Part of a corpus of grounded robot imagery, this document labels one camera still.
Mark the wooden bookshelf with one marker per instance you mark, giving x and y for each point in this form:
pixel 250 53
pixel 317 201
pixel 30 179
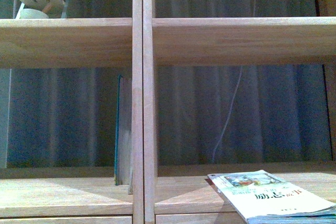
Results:
pixel 182 194

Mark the teal upright book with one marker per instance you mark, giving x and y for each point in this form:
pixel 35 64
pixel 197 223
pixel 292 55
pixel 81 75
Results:
pixel 123 133

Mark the white paperback book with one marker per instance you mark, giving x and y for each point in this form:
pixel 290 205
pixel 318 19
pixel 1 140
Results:
pixel 261 197

